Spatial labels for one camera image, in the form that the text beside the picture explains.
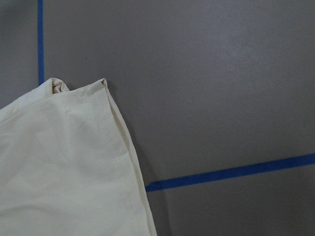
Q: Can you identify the cream long-sleeve graphic t-shirt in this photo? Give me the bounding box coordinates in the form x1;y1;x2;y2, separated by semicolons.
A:
0;78;157;236

